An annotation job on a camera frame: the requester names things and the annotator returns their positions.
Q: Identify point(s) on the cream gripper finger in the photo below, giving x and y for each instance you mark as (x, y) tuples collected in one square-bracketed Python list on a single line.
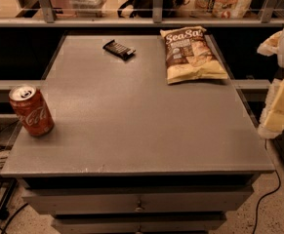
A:
[(272, 117), (271, 45)]

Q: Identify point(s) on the brown Sea Salt chip bag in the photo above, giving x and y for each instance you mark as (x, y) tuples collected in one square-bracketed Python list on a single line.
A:
[(188, 56)]

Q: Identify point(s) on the red Coca-Cola can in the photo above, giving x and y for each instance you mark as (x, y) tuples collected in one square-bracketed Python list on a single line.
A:
[(31, 109)]

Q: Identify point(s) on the colourful printed snack bag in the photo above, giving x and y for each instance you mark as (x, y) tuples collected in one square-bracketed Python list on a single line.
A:
[(223, 9)]

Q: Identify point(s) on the black bag on shelf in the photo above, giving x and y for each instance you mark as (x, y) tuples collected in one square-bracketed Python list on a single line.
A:
[(145, 8)]

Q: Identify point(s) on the dark wrapped chocolate bar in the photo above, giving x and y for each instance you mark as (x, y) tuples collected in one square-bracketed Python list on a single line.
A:
[(118, 50)]

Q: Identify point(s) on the grey cabinet upper drawer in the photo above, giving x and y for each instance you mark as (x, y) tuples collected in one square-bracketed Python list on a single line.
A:
[(136, 200)]

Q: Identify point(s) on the grey cabinet drawer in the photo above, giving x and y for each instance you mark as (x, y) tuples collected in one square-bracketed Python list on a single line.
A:
[(139, 223), (136, 200)]

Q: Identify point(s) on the grey cabinet lower drawer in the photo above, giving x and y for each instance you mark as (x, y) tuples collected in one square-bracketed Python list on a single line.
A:
[(139, 223)]

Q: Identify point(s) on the grey metal shelf rail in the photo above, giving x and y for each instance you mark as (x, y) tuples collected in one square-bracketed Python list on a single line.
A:
[(59, 13)]

